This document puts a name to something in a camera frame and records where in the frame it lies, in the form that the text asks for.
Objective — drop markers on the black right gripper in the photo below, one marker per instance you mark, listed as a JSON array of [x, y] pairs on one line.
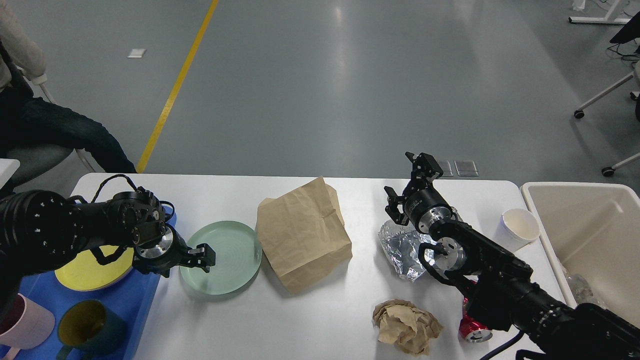
[[422, 208]]

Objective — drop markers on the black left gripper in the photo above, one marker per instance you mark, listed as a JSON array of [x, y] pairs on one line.
[[171, 251]]

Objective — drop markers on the light green plate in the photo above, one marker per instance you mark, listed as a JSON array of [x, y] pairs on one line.
[[238, 256]]

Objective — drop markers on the white paper cup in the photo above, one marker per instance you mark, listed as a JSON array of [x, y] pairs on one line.
[[516, 229]]

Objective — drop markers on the dark teal mug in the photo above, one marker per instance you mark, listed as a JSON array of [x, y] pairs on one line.
[[92, 328]]

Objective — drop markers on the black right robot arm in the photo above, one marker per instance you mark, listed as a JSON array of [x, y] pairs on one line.
[[497, 284]]

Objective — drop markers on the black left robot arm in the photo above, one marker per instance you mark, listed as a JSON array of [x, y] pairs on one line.
[[42, 231]]

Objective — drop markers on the floor outlet plate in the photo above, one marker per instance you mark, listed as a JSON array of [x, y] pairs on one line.
[[458, 168]]

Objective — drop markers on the crumpled aluminium foil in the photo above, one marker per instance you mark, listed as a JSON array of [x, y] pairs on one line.
[[412, 253]]

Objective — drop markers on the blue plastic tray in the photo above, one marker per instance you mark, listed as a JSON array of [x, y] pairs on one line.
[[130, 298]]

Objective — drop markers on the brown paper bag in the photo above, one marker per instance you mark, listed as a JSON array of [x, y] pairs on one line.
[[303, 235]]

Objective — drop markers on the yellow plate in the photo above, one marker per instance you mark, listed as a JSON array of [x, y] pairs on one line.
[[84, 274]]

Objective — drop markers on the crumpled brown paper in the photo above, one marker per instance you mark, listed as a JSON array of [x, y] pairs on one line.
[[405, 326]]

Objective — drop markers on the crushed red can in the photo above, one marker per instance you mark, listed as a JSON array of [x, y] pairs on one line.
[[470, 329]]

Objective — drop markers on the pink mug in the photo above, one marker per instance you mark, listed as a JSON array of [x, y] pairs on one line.
[[27, 325]]

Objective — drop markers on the beige plastic bin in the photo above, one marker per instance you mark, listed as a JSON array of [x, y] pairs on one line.
[[591, 230]]

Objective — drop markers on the white chair base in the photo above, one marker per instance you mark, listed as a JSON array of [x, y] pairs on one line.
[[607, 96]]

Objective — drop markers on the seated person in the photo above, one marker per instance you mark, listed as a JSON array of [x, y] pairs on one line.
[[28, 120]]

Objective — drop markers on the white desk frame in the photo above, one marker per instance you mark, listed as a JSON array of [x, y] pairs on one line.
[[600, 12]]

